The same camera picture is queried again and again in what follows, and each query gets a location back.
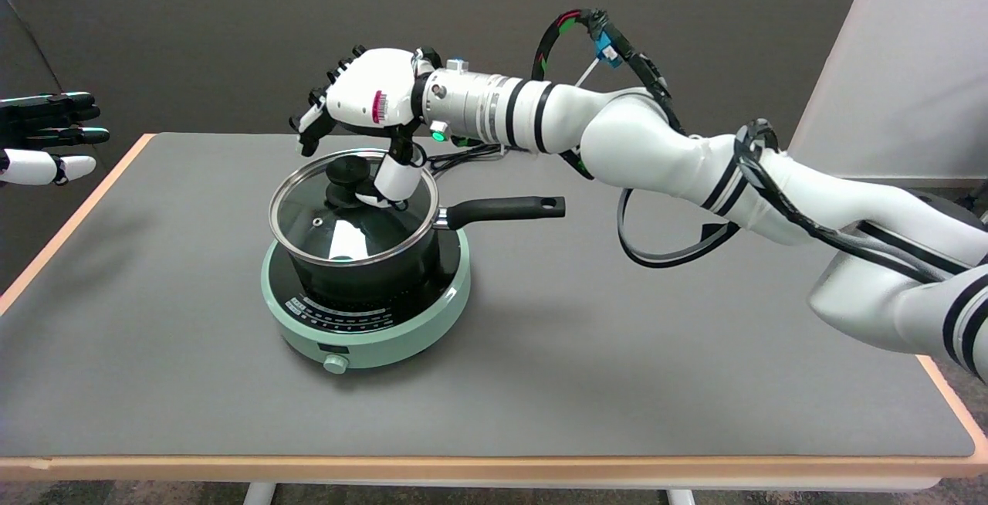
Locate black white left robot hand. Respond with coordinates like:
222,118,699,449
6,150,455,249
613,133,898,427
0,92,110,187

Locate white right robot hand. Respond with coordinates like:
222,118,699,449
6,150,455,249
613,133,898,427
289,45,442,210

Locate glass pot lid black knob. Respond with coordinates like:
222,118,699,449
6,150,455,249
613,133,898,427
269,148,440,265

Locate green round induction cooker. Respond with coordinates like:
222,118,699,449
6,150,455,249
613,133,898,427
261,227,472,375

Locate grey table mat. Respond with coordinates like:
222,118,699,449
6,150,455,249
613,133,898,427
0,133,976,458

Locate black power cord with plug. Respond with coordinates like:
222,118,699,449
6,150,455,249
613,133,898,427
426,142,504,176

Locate black saucepan with handle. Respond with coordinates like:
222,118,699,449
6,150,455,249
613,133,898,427
289,195,567,307

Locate black braided cable green marks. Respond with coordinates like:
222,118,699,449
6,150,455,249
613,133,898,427
531,8,688,181

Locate black grey cable loop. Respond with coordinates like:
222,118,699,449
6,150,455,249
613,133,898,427
616,119,988,284

